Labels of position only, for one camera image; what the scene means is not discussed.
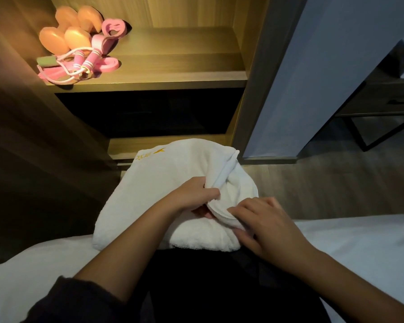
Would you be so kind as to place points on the person's right hand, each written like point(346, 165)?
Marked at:
point(276, 232)

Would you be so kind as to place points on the person's left hand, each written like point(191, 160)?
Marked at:
point(185, 195)

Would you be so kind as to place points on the person's left thumb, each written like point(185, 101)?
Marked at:
point(207, 195)

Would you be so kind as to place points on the person's right thumb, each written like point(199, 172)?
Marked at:
point(245, 239)

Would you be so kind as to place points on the white towel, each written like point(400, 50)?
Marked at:
point(161, 184)

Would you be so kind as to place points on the person's left forearm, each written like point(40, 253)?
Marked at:
point(128, 248)

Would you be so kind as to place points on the person's right forearm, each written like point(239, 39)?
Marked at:
point(357, 289)

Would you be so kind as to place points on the black trousers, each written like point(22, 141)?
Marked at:
point(222, 285)

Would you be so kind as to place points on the wooden wardrobe with shelves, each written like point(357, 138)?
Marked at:
point(175, 57)

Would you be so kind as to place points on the pink resistance band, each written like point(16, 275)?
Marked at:
point(104, 63)

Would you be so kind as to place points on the dark desk with metal legs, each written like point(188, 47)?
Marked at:
point(377, 97)

